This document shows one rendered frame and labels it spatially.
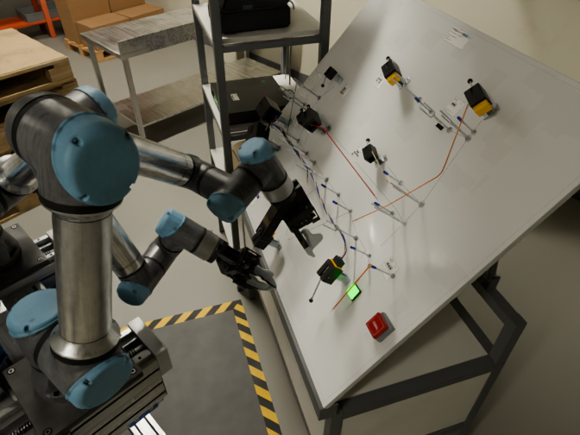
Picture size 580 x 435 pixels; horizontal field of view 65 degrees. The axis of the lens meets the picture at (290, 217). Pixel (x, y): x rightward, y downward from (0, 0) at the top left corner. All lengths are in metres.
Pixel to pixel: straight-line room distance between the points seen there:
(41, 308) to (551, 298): 2.73
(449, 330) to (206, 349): 1.34
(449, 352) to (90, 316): 1.15
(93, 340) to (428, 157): 0.97
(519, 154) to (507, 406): 1.58
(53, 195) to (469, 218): 0.92
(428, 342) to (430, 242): 0.48
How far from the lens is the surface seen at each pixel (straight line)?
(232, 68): 4.99
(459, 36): 1.56
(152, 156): 0.93
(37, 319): 0.98
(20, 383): 1.21
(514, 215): 1.17
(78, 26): 6.25
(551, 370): 2.79
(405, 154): 1.42
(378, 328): 1.23
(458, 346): 1.65
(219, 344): 2.54
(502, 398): 2.59
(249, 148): 1.00
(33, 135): 0.71
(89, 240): 0.74
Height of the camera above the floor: 2.08
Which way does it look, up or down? 40 degrees down
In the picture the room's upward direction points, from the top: 1 degrees clockwise
